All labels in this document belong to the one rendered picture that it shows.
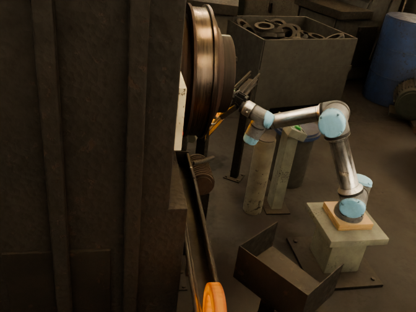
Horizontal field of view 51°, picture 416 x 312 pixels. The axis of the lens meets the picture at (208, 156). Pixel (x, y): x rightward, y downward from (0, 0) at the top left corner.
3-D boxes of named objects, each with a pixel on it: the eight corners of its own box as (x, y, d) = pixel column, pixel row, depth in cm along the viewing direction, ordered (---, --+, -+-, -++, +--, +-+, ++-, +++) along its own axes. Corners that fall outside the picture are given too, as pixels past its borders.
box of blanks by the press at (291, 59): (249, 122, 393) (264, 36, 354) (210, 87, 456) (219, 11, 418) (338, 112, 435) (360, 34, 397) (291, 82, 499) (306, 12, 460)
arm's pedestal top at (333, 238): (356, 206, 248) (358, 200, 246) (387, 244, 221) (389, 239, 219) (304, 208, 241) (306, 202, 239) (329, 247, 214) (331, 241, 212)
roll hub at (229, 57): (215, 125, 154) (226, 47, 140) (202, 94, 177) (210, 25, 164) (231, 125, 155) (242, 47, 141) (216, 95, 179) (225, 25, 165)
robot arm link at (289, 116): (350, 91, 205) (255, 110, 229) (346, 99, 196) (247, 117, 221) (355, 114, 208) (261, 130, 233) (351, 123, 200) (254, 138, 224)
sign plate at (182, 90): (173, 150, 118) (179, 88, 109) (164, 110, 140) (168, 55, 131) (182, 150, 118) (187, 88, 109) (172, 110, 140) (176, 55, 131)
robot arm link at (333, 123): (371, 204, 213) (346, 99, 196) (367, 221, 201) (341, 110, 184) (345, 205, 219) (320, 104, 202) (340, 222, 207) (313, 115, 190)
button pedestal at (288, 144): (267, 217, 273) (287, 129, 243) (257, 194, 293) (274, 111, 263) (291, 216, 276) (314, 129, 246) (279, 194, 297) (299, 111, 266)
